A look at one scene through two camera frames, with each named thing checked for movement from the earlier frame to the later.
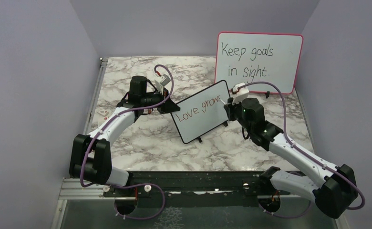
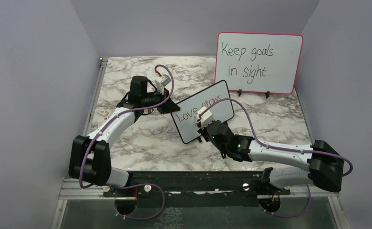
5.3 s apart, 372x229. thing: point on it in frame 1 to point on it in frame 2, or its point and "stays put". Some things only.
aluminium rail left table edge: x=103 y=62 stays put
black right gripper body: x=234 y=111 to x=204 y=133
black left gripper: x=169 y=107 stays put
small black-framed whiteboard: x=201 y=112 stays put
